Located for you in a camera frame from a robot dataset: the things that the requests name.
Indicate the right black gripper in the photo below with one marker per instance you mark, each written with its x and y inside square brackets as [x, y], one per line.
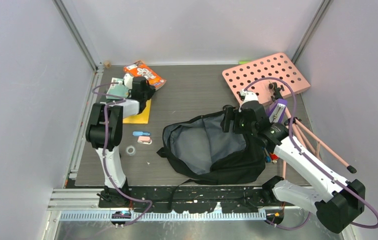
[232, 113]

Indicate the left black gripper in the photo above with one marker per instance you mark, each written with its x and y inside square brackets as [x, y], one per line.
[151, 89]

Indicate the teal book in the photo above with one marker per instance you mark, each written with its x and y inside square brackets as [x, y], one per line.
[118, 90]

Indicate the orange book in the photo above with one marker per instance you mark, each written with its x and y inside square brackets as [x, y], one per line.
[140, 69]

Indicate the black backpack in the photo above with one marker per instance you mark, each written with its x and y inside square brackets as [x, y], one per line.
[201, 151]

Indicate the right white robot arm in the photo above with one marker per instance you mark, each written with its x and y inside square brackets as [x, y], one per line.
[334, 200]

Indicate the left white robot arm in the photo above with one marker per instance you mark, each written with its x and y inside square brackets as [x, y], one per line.
[120, 99]

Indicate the purple metronome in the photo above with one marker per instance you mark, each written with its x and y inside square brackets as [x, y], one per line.
[276, 111]

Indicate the yellow book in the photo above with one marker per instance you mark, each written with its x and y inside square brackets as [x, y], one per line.
[142, 118]

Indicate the pink perforated stand board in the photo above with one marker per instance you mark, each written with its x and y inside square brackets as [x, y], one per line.
[258, 74]

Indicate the small wooden cork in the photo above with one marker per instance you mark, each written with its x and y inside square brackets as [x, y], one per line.
[107, 64]

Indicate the blue eraser pen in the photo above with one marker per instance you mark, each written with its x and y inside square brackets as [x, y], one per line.
[140, 133]

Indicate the colourful toy train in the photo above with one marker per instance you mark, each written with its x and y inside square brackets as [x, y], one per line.
[270, 157]

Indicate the pink correction tape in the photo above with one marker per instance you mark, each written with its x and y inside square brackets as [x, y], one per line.
[144, 140]

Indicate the green block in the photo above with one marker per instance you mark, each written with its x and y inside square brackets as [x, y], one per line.
[244, 62]

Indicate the pink tripod legs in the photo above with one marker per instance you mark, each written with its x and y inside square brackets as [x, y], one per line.
[306, 137]

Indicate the clear tape roll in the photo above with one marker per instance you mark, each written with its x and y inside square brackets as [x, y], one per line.
[130, 150]

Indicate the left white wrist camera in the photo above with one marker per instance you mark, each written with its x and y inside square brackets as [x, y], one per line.
[128, 81]

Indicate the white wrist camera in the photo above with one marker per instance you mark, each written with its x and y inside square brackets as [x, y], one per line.
[247, 96]
[128, 81]

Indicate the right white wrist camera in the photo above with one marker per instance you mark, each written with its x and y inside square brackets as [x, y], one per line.
[247, 96]

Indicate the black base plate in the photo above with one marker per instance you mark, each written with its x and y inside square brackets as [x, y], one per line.
[195, 199]

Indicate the slotted aluminium rail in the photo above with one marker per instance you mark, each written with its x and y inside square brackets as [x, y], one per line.
[126, 215]

